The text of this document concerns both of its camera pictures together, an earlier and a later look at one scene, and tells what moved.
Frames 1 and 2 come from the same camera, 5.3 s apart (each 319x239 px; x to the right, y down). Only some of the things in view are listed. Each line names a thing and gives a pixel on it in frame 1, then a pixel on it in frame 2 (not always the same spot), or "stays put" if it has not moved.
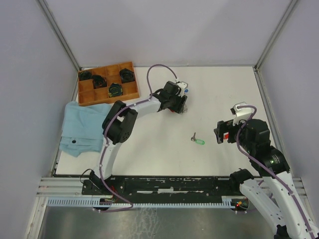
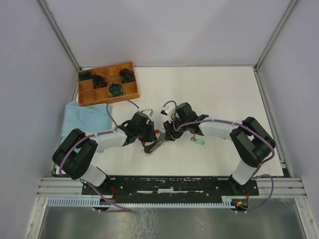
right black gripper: [224, 127] → [171, 134]
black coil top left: [84, 75] stays put
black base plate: [161, 187] stays put
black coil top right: [126, 75] stays put
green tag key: [193, 138] stays put
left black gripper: [179, 108] → [151, 137]
